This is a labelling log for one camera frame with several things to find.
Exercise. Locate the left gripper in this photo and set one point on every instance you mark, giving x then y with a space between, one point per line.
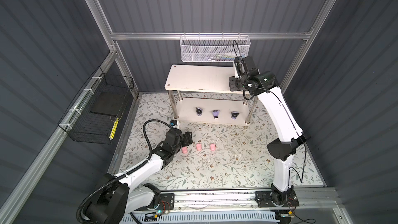
186 138

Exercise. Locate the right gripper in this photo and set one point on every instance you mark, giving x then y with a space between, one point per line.
231 82

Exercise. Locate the purple striped toy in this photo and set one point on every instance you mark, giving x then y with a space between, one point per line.
234 115

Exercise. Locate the dark purple toy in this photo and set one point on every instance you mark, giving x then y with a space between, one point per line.
199 111

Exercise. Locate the pink plastic toy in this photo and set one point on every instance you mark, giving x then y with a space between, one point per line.
212 147
199 147
184 150

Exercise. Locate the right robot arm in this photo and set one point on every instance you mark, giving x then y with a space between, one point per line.
290 136

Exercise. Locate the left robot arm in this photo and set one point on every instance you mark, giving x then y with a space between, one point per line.
127 191

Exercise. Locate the white two-tier shelf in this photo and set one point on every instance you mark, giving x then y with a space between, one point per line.
205 79

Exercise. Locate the items in white basket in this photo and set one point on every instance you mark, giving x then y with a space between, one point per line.
223 57

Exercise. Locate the yellow label tag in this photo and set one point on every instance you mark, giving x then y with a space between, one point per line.
114 129

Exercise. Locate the black pad in basket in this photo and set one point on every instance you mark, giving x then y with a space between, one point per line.
107 104

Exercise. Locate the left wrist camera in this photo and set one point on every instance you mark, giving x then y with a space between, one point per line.
175 124

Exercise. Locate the white wire mesh basket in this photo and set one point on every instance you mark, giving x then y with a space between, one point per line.
194 48

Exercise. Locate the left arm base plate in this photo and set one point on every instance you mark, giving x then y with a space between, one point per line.
162 201

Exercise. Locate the black wire mesh basket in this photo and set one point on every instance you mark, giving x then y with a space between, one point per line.
81 125

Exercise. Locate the white ribbed cable duct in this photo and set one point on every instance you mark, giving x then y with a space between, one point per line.
225 217

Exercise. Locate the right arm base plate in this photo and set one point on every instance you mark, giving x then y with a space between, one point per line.
264 199

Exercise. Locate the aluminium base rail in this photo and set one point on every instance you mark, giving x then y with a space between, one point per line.
208 200

